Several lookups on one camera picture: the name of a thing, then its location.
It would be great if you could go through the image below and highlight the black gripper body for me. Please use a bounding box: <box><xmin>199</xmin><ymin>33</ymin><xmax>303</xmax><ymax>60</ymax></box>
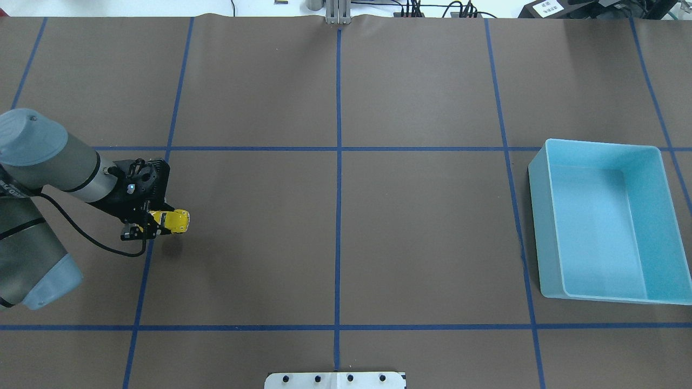
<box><xmin>97</xmin><ymin>158</ymin><xmax>170</xmax><ymax>223</ymax></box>

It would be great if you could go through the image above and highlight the light blue plastic bin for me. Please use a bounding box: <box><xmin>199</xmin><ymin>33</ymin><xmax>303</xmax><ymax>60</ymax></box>
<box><xmin>528</xmin><ymin>138</ymin><xmax>691</xmax><ymax>306</ymax></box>

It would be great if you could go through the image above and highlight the yellow beetle toy car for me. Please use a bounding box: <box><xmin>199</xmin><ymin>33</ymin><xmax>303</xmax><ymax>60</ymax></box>
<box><xmin>149</xmin><ymin>209</ymin><xmax>190</xmax><ymax>234</ymax></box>

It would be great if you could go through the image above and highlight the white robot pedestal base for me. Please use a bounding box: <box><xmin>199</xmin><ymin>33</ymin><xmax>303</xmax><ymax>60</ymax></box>
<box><xmin>264</xmin><ymin>371</ymin><xmax>407</xmax><ymax>388</ymax></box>

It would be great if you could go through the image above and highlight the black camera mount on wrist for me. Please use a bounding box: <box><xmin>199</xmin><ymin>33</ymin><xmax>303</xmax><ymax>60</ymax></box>
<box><xmin>119</xmin><ymin>222</ymin><xmax>148</xmax><ymax>242</ymax></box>

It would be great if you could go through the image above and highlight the aluminium frame post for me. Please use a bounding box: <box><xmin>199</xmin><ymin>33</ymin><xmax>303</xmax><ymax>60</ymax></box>
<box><xmin>322</xmin><ymin>0</ymin><xmax>352</xmax><ymax>25</ymax></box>

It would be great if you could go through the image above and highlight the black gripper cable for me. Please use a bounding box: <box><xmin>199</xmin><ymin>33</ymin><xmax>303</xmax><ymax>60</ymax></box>
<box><xmin>32</xmin><ymin>192</ymin><xmax>149</xmax><ymax>258</ymax></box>

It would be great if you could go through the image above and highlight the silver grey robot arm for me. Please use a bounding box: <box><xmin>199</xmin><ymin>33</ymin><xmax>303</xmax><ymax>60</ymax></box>
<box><xmin>1</xmin><ymin>108</ymin><xmax>190</xmax><ymax>312</ymax></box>

